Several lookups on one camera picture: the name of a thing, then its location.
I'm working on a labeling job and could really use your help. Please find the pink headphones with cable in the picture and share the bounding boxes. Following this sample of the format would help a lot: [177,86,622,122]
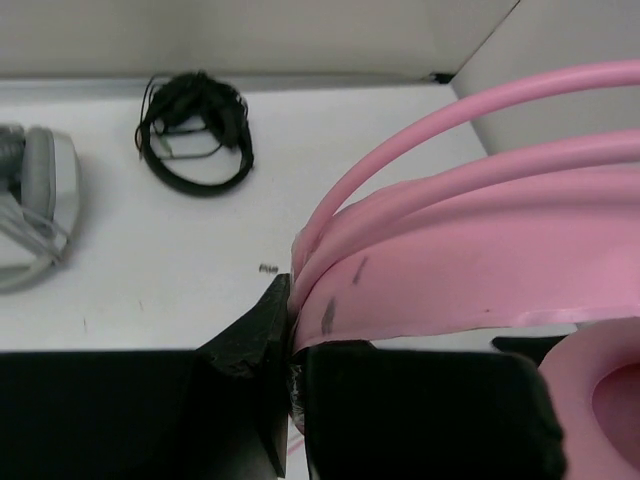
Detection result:
[289,60,639,479]

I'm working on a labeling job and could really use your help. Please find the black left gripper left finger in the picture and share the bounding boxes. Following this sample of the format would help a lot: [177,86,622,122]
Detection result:
[1,274,290,479]

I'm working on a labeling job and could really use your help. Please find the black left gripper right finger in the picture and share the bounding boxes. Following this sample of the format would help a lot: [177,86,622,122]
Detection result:
[290,341,568,479]

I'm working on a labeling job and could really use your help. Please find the black headphones with cable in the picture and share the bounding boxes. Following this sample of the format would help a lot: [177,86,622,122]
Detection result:
[134,70,255,198]

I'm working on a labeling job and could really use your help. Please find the white grey headphones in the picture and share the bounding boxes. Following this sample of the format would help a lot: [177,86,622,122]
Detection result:
[1,124,81,292]

